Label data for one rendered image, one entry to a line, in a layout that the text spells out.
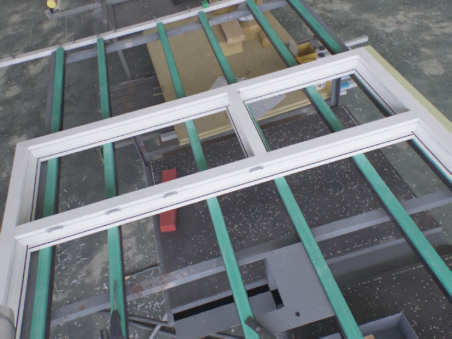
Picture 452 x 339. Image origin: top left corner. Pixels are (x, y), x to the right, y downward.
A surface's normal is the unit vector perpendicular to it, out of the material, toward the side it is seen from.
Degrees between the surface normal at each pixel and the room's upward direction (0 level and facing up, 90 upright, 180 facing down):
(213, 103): 90
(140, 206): 90
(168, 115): 90
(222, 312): 0
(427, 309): 0
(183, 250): 0
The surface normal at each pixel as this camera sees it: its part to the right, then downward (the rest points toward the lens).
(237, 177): 0.24, 0.68
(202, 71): -0.15, -0.68
